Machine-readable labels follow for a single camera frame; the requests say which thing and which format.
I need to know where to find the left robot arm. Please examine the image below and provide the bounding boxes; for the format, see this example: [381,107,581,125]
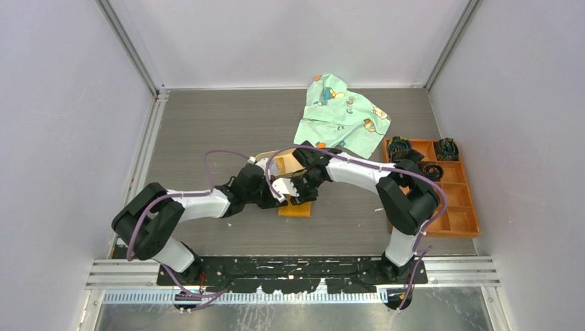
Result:
[111,164,286,285]

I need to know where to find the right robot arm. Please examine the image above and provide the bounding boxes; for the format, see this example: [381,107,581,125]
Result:
[290,142,441,283]

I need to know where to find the dark coiled strap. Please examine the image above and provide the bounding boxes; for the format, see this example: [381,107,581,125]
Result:
[387,136,426,164]

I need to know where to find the beige oval tray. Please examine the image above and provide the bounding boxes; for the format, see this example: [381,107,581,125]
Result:
[254,150,305,179]

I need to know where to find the green cartoon cloth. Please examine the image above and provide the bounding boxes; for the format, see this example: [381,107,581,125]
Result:
[293,74,391,159]

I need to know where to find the dark bundle in corner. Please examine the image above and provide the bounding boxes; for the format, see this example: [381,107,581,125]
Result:
[435,137,459,161]

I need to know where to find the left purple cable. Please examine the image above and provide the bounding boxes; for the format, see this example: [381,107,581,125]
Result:
[126,150,257,313]

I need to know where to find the orange compartment organizer box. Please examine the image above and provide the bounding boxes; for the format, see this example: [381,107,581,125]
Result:
[381,137,482,239]

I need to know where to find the black ring in organizer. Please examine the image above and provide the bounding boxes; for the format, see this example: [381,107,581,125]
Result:
[422,164,444,182]

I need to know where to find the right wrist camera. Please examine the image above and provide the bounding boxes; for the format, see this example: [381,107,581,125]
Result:
[269,177,299,203]

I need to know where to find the orange leather card holder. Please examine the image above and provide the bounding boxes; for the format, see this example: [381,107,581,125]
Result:
[277,202,312,218]

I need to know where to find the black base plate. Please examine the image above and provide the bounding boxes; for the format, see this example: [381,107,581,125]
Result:
[154,254,428,297]

